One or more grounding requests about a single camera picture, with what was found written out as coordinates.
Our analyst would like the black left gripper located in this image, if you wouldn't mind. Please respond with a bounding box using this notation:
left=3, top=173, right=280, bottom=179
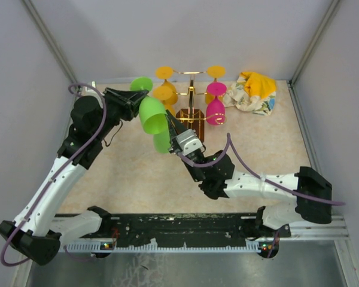
left=95, top=87, right=150, bottom=141

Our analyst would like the green wine glass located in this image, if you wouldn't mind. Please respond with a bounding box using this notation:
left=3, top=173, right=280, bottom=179
left=153, top=130, right=171, bottom=154
left=130, top=77, right=168, bottom=135

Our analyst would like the yellow wine glass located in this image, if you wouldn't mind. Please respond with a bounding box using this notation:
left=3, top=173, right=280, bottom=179
left=205, top=65, right=226, bottom=105
left=155, top=66, right=177, bottom=94
left=153, top=86, right=178, bottom=116

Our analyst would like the pink wine glass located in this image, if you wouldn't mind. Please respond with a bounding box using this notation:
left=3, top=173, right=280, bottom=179
left=206, top=82, right=227, bottom=126

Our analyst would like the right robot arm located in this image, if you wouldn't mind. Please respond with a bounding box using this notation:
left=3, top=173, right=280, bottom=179
left=166, top=114, right=334, bottom=237

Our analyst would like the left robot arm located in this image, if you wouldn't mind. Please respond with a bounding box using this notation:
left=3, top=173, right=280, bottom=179
left=0, top=88, right=148, bottom=265

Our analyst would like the gold black wine glass rack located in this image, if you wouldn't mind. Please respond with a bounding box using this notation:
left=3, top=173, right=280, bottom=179
left=175, top=70, right=226, bottom=142

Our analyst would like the patterned crumpled cloth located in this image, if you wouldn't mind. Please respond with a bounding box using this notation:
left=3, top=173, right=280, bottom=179
left=223, top=71, right=277, bottom=116

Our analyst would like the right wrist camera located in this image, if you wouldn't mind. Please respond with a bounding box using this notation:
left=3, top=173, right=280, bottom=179
left=168, top=129, right=203, bottom=156

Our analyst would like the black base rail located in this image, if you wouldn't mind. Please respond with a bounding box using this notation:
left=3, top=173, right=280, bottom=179
left=64, top=213, right=291, bottom=258

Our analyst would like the aluminium frame post right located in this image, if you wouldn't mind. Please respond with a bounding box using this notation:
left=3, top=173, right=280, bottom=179
left=289, top=0, right=342, bottom=86

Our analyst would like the aluminium frame post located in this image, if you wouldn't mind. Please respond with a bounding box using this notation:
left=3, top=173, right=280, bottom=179
left=20, top=0, right=78, bottom=83
left=289, top=0, right=342, bottom=86

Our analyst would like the aluminium frame post left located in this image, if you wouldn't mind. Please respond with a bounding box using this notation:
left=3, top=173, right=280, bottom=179
left=20, top=0, right=78, bottom=83

